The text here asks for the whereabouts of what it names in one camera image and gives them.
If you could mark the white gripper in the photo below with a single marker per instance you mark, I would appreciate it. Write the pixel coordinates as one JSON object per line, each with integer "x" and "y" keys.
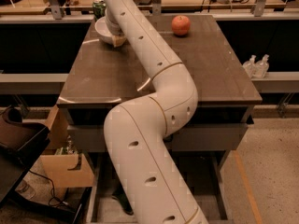
{"x": 111, "y": 26}

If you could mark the red apple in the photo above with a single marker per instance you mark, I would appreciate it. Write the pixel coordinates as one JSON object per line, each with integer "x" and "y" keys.
{"x": 180, "y": 25}

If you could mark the grey drawer cabinet table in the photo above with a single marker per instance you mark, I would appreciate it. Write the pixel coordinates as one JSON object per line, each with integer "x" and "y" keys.
{"x": 102, "y": 77}

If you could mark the black chair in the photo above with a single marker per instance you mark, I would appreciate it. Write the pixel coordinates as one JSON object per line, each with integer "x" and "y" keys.
{"x": 21, "y": 144}

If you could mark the white ceramic bowl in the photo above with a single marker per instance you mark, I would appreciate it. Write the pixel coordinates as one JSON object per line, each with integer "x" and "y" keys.
{"x": 102, "y": 30}

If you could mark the green sponge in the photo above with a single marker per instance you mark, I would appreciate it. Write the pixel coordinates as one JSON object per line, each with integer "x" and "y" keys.
{"x": 122, "y": 199}

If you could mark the cardboard box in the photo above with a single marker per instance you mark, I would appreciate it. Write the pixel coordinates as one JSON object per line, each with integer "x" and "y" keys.
{"x": 63, "y": 165}

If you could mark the clear bottle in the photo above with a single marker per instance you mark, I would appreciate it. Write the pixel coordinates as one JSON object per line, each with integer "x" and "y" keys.
{"x": 261, "y": 67}
{"x": 249, "y": 66}

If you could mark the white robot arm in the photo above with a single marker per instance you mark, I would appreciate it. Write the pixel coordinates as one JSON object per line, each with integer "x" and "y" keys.
{"x": 135, "y": 130}

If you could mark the clear bottle right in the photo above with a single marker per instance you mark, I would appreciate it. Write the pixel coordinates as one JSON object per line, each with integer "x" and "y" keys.
{"x": 261, "y": 67}

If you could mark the green soda can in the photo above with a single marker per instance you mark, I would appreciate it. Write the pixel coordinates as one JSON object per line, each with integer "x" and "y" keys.
{"x": 99, "y": 7}

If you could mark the clear bottle left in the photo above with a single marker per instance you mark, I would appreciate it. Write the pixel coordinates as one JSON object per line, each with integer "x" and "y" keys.
{"x": 249, "y": 66}

